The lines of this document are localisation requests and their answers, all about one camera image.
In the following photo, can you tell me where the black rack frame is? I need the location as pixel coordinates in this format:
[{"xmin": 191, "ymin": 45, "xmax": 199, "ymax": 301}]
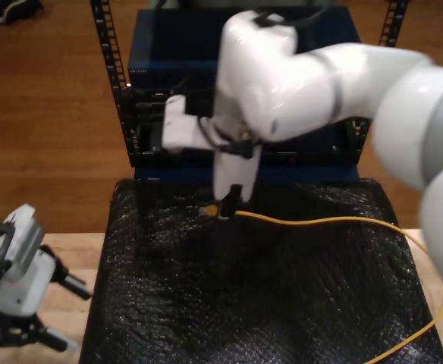
[{"xmin": 90, "ymin": 0, "xmax": 411, "ymax": 168}]

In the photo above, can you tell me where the black bubble mat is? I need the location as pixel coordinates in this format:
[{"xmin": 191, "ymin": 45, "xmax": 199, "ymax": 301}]
[{"xmin": 77, "ymin": 177, "xmax": 443, "ymax": 364}]

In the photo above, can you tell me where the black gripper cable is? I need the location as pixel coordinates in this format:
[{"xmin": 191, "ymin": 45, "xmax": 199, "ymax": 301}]
[{"xmin": 197, "ymin": 116, "xmax": 263, "ymax": 160}]

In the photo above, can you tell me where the yellow network cable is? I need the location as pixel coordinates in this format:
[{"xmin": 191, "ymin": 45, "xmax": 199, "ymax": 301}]
[{"xmin": 200, "ymin": 203, "xmax": 443, "ymax": 364}]

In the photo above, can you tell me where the blue network switch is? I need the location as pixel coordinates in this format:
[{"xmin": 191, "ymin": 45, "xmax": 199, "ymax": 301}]
[{"xmin": 127, "ymin": 9, "xmax": 363, "ymax": 90}]

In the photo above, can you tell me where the black server chassis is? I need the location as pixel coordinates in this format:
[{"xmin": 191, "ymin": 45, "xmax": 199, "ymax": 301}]
[{"xmin": 128, "ymin": 87, "xmax": 222, "ymax": 124}]

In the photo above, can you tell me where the black rack drawer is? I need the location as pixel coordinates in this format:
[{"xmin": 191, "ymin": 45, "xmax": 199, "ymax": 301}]
[{"xmin": 130, "ymin": 121, "xmax": 359, "ymax": 168}]

